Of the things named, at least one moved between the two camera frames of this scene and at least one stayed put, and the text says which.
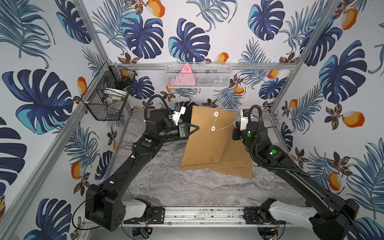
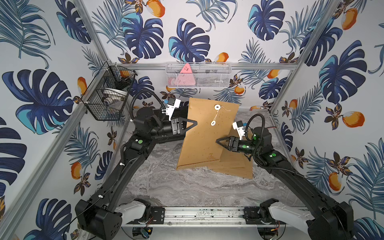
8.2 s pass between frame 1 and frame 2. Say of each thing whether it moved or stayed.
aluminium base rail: stayed
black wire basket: stayed
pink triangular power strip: stayed
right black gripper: moved
